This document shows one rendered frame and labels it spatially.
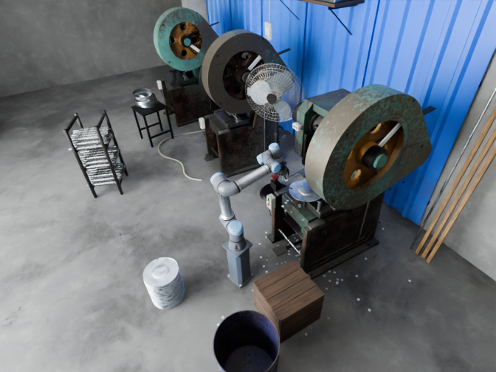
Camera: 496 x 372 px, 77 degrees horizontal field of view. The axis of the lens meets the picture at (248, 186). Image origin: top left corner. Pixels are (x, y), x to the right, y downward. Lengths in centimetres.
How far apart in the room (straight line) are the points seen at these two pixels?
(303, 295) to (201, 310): 91
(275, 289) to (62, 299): 193
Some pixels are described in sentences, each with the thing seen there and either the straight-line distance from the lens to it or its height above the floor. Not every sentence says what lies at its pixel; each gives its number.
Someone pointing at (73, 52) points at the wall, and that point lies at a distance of 836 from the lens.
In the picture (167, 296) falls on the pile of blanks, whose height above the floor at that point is 18.
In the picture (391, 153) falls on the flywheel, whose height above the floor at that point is 123.
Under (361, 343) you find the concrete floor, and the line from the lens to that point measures 279.
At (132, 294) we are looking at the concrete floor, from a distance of 312.
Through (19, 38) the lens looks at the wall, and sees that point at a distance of 832.
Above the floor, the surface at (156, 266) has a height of 33.
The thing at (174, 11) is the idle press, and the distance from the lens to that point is 485.
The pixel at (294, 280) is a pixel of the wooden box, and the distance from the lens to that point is 256.
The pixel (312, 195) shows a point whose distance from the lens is 259.
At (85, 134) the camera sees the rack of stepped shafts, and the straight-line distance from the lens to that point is 397.
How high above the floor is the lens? 245
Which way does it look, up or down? 39 degrees down
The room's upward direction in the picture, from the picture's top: 3 degrees counter-clockwise
